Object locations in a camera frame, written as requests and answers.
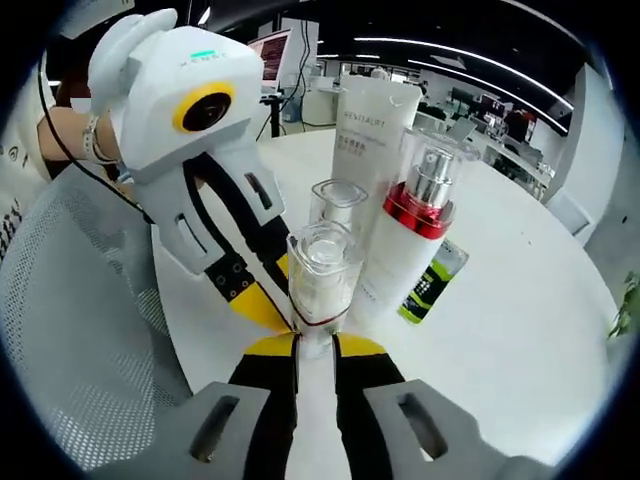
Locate white desk black legs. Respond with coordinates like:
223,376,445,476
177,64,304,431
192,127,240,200
257,88,289,140

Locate open laptop pink screen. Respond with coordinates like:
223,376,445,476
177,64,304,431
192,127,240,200
247,28,294,94

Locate white mesh office chair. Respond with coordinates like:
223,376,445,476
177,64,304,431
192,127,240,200
0,164,202,467

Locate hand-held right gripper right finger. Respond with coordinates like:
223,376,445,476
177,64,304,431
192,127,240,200
333,332,551,480

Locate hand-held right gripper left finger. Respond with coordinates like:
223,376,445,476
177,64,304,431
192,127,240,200
97,332,301,480

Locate green black skincare sachet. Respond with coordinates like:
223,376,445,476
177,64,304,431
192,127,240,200
397,238,471,327

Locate person's printed white shirt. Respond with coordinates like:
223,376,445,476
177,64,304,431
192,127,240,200
0,69,56,261

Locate white skincare tube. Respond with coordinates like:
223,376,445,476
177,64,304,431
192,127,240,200
329,74,419,251

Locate small white skincare bottle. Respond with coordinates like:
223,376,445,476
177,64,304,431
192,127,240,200
308,178,370,239
285,222,365,361

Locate potted green plant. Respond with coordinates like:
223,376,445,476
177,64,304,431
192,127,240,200
607,269,640,342

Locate white wristwatch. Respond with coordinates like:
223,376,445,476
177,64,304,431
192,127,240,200
82,113,121,166

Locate red-collared white skincare bottle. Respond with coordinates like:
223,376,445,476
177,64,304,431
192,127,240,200
357,124,482,322

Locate white ceiling air conditioner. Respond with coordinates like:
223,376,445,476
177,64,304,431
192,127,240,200
59,0,136,39

